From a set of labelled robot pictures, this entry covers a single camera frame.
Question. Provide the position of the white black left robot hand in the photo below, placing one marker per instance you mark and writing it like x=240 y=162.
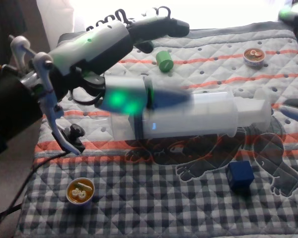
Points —
x=94 y=47

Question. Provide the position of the toy bowl of noodles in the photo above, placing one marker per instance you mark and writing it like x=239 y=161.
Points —
x=253 y=57

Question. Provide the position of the green toy cylinder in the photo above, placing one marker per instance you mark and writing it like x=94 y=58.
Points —
x=164 y=60

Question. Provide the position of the toy cup of orange soup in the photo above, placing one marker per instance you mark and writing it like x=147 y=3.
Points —
x=80 y=192

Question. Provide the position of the blue toy cube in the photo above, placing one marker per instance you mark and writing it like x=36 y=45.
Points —
x=241 y=176

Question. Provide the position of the grey quilt with printed bear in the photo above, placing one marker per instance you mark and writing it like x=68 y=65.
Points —
x=164 y=198

